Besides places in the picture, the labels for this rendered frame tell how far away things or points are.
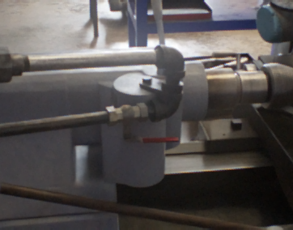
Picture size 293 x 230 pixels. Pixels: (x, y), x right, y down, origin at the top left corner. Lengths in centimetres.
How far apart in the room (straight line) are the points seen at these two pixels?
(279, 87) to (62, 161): 41
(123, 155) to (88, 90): 12
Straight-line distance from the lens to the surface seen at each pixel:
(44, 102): 81
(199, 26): 274
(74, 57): 65
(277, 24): 189
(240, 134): 121
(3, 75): 61
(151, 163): 80
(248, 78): 91
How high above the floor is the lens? 148
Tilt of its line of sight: 28 degrees down
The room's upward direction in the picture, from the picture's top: straight up
